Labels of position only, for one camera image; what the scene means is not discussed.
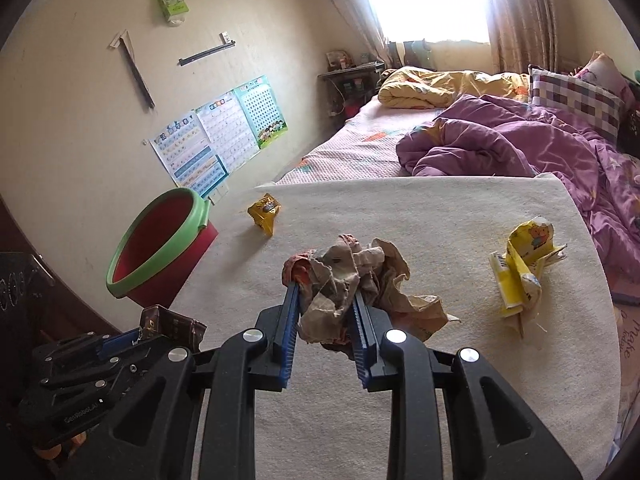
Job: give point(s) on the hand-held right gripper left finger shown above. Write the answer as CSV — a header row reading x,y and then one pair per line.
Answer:
x,y
289,330

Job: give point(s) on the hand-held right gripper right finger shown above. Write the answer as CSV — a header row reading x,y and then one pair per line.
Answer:
x,y
362,340

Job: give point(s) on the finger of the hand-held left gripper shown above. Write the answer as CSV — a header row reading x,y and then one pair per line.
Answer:
x,y
95,372
120,342

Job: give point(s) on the brown foil wrapper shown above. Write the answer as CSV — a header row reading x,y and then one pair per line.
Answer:
x,y
172,325

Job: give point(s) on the brown paper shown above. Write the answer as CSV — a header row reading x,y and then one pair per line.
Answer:
x,y
350,270

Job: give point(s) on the red bin with green rim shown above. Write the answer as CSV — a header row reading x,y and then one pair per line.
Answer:
x,y
150,240

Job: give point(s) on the yellow snack packet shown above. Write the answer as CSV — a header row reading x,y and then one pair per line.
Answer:
x,y
264,208

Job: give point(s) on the dark wooden door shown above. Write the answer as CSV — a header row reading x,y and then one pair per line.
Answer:
x,y
30,240

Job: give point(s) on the crumpled yellow carton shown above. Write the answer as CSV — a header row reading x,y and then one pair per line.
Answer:
x,y
522,260

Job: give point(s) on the bed with pink sheet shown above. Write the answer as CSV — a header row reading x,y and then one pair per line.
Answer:
x,y
350,150

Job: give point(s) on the purple quilt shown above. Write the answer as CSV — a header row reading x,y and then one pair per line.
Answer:
x,y
500,140

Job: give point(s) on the dark bedside table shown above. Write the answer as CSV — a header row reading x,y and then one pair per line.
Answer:
x,y
350,75

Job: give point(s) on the yellow quilt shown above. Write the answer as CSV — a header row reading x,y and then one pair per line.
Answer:
x,y
440,87

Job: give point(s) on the checkered pillow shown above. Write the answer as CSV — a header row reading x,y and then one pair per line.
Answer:
x,y
575,100

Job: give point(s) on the brown curtain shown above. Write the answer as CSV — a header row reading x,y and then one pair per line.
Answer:
x,y
350,5
522,10

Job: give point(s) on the pink printed pillow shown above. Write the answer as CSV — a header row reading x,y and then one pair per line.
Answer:
x,y
605,72

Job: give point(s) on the blue wall poster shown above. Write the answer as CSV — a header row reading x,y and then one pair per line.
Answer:
x,y
192,157

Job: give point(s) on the white wall poster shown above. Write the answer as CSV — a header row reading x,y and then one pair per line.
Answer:
x,y
227,130

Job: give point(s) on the green wall poster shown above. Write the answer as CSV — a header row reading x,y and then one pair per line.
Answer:
x,y
260,110

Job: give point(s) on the long black wall rail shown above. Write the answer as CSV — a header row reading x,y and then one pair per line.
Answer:
x,y
137,72

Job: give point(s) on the short black wall rail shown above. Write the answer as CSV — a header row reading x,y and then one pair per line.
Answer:
x,y
205,52

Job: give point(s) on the green box on wall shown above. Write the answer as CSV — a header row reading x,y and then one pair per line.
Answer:
x,y
171,0

